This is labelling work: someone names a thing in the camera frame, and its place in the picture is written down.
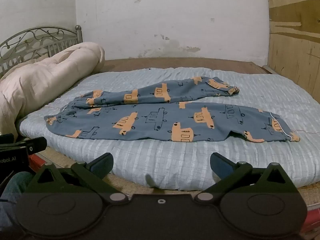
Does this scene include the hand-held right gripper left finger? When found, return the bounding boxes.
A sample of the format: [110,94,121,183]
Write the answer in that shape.
[32,152,130,204]

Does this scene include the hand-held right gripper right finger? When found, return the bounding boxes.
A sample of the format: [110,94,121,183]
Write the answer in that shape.
[194,152,298,204]

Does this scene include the blue pants with orange print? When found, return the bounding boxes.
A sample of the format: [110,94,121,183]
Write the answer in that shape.
[44,76,300,143]

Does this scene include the person's leg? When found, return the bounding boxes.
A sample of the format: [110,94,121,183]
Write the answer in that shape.
[0,171,34,205]

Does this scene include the light blue striped blanket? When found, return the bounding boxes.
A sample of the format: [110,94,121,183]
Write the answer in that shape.
[18,67,320,191]

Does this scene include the beige quilted comforter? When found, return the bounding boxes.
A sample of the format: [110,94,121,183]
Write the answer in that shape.
[0,42,106,136]

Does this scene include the brown mattress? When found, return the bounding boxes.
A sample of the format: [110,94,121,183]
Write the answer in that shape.
[101,58,273,75]

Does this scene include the grey metal headboard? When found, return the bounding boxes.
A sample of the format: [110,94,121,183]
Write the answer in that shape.
[0,25,83,73]

